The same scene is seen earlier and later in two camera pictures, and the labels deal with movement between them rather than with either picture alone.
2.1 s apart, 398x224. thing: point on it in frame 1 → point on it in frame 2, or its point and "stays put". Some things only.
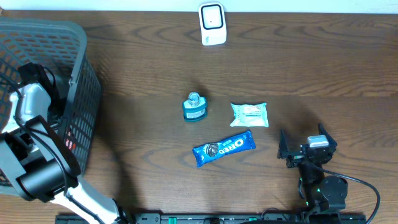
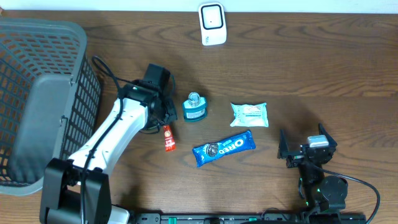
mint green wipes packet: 250,115 stays put
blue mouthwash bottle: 194,108 stays put
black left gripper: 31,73 → 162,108
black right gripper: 283,152 stays put
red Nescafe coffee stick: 69,141 → 169,138
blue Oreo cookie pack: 240,142 stays put
